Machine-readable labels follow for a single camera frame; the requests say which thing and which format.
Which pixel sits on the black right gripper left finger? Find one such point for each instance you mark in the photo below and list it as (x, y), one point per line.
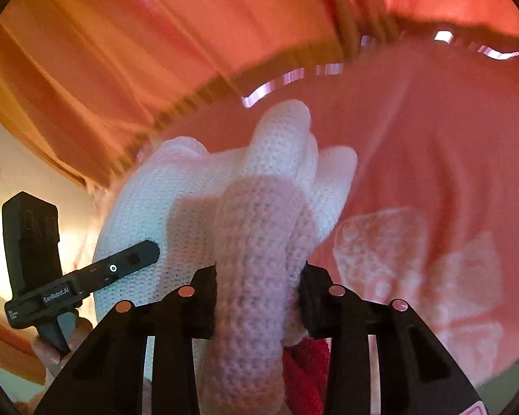
(106, 373)

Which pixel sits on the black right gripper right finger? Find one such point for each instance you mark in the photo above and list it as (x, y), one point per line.
(381, 349)

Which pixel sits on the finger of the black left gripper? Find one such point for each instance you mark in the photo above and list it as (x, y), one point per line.
(107, 271)

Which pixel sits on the white red black knit sweater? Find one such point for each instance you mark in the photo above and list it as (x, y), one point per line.
(256, 214)

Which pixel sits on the person's left hand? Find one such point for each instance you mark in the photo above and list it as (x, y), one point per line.
(50, 357)

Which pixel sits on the pink patterned bed blanket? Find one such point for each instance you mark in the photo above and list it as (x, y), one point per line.
(433, 216)

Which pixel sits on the pink curtain with tan hem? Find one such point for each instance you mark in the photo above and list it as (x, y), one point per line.
(88, 84)

